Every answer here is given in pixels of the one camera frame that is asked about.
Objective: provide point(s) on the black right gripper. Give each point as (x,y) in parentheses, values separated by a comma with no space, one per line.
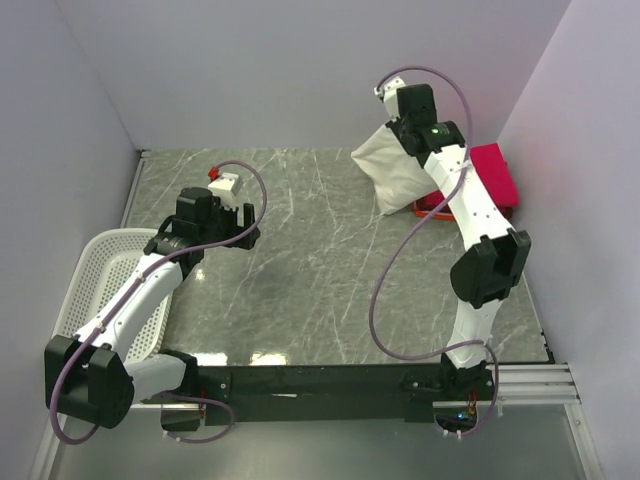
(395,126)

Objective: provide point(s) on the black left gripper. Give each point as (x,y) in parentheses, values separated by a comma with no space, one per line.
(232,215)

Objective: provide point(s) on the cream white t-shirt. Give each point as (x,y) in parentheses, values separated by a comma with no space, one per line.
(397,178)

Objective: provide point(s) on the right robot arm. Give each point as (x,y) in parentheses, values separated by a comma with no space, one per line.
(494,251)

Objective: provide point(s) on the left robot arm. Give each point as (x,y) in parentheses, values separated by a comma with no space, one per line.
(86,375)

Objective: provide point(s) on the magenta folded t-shirt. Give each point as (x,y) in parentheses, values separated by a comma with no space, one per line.
(494,173)

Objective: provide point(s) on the white perforated plastic basket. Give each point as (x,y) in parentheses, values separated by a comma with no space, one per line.
(105,264)

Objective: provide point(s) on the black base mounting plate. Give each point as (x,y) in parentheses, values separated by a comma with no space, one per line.
(335,392)

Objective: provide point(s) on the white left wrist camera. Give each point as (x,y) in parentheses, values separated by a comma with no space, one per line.
(226,187)

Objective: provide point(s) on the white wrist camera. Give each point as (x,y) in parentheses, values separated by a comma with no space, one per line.
(387,94)
(226,187)

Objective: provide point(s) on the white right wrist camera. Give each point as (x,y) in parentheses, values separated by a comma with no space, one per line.
(387,94)

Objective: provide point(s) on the aluminium extrusion rail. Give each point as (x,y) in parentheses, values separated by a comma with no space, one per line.
(537,384)

